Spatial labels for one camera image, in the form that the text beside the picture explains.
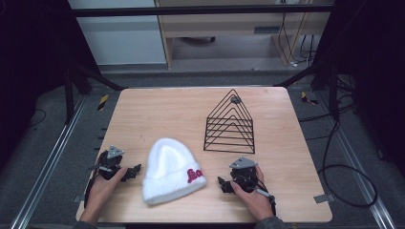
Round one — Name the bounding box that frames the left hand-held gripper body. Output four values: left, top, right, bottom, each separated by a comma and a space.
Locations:
96, 145, 125, 181

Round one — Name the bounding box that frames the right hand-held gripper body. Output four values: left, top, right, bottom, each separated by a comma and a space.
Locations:
228, 156, 260, 194

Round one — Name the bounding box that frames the person's right hand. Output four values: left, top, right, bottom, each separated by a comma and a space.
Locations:
230, 164, 275, 222

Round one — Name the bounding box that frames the person's left hand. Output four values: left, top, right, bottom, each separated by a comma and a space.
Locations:
83, 166, 129, 221

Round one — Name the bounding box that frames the white knitted beanie hat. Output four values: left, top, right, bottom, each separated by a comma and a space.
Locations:
141, 136, 207, 206

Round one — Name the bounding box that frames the yellow black striped tape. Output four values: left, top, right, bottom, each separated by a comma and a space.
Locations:
300, 91, 319, 106
96, 94, 110, 112

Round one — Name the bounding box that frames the white cabinet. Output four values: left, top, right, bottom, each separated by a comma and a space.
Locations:
67, 0, 168, 66

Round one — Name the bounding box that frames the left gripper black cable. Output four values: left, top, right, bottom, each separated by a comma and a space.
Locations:
83, 163, 107, 209

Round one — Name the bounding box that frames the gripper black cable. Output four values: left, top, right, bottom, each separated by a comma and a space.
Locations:
253, 179, 277, 218
83, 163, 107, 209

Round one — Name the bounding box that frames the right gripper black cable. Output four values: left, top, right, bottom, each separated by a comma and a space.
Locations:
253, 179, 277, 218

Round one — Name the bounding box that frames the black wire triangular rack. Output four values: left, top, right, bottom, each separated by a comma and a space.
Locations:
202, 88, 257, 155

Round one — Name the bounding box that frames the silver aluminium floor rail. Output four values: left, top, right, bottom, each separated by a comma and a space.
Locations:
314, 92, 397, 229
10, 94, 89, 229

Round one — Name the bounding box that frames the black looped floor cable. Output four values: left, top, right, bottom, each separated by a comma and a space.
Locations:
317, 111, 379, 209

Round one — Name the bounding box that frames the bundle of hanging cables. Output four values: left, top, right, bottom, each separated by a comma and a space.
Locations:
277, 0, 317, 69

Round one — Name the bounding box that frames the black metal frame bar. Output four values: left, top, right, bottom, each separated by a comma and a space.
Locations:
71, 4, 335, 18

